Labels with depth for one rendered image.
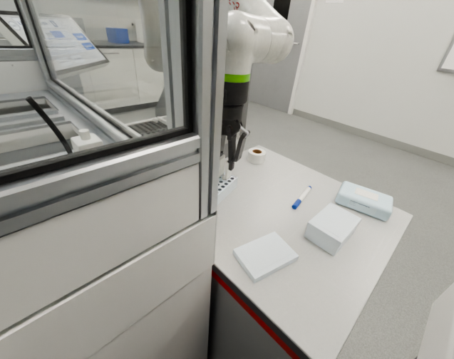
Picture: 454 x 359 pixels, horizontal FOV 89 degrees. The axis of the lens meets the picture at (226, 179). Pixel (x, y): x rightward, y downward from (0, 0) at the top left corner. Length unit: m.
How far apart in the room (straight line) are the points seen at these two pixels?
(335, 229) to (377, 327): 0.99
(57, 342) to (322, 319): 0.42
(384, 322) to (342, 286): 1.02
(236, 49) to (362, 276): 0.57
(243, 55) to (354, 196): 0.51
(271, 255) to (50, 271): 0.42
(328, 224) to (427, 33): 3.24
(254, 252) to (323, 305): 0.17
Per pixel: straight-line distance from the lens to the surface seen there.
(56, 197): 0.26
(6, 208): 0.25
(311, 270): 0.60
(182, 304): 0.53
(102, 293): 0.37
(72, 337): 0.40
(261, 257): 0.56
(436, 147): 3.80
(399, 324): 1.65
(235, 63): 0.59
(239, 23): 0.58
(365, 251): 0.70
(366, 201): 0.81
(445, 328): 0.49
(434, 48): 3.69
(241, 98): 0.61
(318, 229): 0.62
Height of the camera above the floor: 1.21
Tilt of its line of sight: 33 degrees down
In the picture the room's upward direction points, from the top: 5 degrees clockwise
